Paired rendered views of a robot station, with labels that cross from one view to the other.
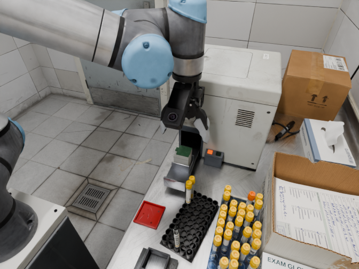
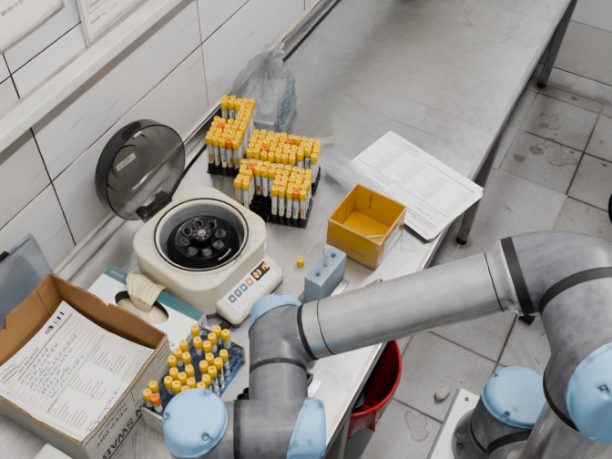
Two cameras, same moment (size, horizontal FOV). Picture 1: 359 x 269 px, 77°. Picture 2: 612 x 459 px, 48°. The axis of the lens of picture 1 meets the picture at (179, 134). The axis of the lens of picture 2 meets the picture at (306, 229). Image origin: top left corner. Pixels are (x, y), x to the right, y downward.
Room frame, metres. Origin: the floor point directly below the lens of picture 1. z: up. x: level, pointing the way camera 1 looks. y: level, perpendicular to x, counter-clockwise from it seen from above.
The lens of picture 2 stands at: (0.82, 0.15, 2.13)
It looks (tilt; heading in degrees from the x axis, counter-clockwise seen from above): 51 degrees down; 188
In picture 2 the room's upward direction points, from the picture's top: 2 degrees clockwise
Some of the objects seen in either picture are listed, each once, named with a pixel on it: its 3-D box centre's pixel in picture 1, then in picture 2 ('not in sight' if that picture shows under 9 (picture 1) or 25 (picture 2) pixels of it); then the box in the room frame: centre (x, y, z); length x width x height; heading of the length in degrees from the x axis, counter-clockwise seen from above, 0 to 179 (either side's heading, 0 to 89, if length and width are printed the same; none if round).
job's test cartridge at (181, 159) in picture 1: (182, 158); not in sight; (0.48, -0.01, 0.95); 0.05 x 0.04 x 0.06; 71
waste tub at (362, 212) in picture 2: not in sight; (365, 227); (-0.19, 0.15, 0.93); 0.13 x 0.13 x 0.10; 67
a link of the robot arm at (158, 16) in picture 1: (139, 32); (280, 417); (0.46, 0.08, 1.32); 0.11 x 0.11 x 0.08; 13
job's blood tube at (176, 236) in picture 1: (176, 238); not in sight; (0.24, 0.01, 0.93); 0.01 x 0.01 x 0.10
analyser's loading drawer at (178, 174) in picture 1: (184, 159); not in sight; (0.50, -0.02, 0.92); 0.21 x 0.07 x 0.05; 161
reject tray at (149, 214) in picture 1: (149, 214); not in sight; (0.33, 0.08, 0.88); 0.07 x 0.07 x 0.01; 71
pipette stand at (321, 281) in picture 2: not in sight; (324, 279); (-0.03, 0.08, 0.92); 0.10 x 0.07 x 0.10; 156
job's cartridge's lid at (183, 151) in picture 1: (182, 150); not in sight; (0.48, -0.01, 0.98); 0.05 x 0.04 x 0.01; 71
